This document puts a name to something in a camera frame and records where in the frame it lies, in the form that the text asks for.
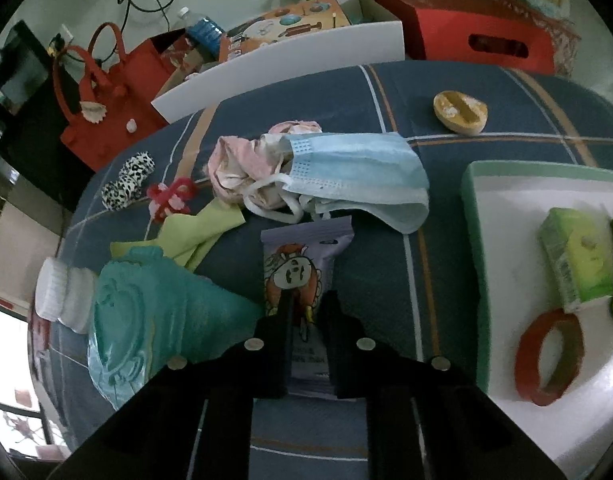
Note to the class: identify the yellow wooden dish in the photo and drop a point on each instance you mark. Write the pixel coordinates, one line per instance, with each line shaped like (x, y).
(456, 110)

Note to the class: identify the red patterned box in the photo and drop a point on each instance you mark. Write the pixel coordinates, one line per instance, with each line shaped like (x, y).
(561, 35)

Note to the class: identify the red felt bag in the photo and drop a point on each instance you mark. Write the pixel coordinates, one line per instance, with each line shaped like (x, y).
(136, 85)

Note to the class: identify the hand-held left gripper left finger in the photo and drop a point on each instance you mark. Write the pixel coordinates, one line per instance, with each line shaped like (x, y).
(276, 340)

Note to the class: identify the blue plaid blanket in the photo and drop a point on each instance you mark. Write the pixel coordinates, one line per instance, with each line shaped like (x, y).
(436, 280)

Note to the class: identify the leopard print scrunchie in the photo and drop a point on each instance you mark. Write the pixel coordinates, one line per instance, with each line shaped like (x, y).
(131, 175)

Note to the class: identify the large green tissue pack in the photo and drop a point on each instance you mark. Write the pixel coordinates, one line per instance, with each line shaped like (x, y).
(581, 255)

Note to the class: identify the water bottle with blue label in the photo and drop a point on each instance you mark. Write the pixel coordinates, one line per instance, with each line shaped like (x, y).
(206, 30)

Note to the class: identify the light blue package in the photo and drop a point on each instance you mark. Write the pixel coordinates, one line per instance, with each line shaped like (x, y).
(541, 4)

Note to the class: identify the pale pink cloth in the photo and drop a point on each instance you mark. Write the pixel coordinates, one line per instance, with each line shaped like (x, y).
(236, 160)

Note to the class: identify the orange toy box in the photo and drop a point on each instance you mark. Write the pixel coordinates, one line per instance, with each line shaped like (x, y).
(286, 20)

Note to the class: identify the black monitor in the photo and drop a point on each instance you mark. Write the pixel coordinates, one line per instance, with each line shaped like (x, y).
(21, 70)

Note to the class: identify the purple snack packet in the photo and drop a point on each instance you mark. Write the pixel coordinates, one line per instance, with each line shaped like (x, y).
(301, 260)

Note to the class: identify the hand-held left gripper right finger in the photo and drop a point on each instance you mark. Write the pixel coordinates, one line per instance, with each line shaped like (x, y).
(339, 345)

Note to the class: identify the blue face mask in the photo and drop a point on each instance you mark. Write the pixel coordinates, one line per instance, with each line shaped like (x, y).
(356, 170)

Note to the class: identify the shallow teal box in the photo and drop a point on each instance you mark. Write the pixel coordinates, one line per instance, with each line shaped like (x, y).
(506, 210)

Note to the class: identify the white cardboard box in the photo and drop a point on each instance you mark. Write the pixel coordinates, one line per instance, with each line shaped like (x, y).
(311, 55)

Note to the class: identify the light green cloth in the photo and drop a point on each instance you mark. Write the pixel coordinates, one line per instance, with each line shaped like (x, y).
(206, 225)

